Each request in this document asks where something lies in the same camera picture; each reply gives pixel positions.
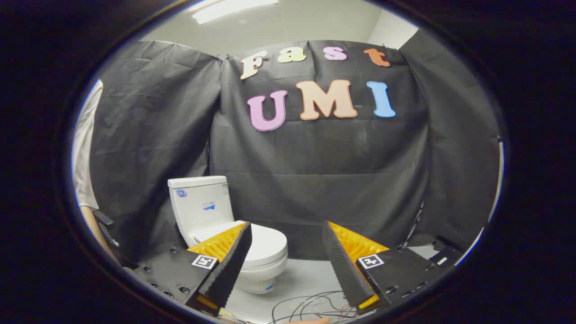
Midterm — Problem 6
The person's white shirt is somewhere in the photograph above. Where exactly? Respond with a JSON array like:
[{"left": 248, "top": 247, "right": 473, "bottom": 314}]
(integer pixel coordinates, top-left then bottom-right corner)
[{"left": 72, "top": 79, "right": 104, "bottom": 211}]

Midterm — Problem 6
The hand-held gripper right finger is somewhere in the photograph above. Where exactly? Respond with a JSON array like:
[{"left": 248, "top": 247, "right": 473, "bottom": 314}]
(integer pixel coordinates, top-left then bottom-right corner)
[{"left": 321, "top": 220, "right": 444, "bottom": 315}]

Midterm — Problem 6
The small black device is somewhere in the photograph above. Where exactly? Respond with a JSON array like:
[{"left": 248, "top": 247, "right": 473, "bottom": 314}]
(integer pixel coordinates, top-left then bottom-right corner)
[{"left": 92, "top": 209, "right": 121, "bottom": 249}]

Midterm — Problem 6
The black box white label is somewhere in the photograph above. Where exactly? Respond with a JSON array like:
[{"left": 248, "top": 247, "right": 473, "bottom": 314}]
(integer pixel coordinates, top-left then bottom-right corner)
[{"left": 430, "top": 245, "right": 464, "bottom": 269}]

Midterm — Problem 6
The white toilet lid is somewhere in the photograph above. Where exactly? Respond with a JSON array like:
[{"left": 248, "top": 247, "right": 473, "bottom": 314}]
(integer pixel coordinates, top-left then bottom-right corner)
[{"left": 193, "top": 220, "right": 288, "bottom": 267}]

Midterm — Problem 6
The ceiling light panel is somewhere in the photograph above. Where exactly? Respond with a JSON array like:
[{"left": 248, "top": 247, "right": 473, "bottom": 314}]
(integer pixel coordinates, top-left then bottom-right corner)
[{"left": 191, "top": 0, "right": 279, "bottom": 25}]

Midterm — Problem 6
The black hanging cable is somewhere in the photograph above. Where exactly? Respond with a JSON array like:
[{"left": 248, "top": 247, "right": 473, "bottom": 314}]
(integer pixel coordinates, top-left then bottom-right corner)
[{"left": 400, "top": 202, "right": 424, "bottom": 249}]

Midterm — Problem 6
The black backdrop cloth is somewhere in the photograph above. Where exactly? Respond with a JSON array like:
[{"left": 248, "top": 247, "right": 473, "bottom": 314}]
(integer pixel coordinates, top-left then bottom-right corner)
[{"left": 90, "top": 29, "right": 502, "bottom": 261}]

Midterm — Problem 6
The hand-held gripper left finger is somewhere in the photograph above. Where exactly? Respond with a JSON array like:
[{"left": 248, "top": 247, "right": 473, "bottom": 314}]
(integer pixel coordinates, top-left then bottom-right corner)
[{"left": 130, "top": 220, "right": 253, "bottom": 318}]

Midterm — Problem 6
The tangle of thin cables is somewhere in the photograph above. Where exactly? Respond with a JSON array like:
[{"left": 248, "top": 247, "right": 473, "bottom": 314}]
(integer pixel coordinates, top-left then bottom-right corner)
[{"left": 270, "top": 290, "right": 360, "bottom": 323}]

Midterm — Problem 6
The white toilet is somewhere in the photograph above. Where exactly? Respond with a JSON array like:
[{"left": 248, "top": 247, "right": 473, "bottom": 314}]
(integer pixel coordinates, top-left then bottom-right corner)
[{"left": 168, "top": 175, "right": 288, "bottom": 295}]

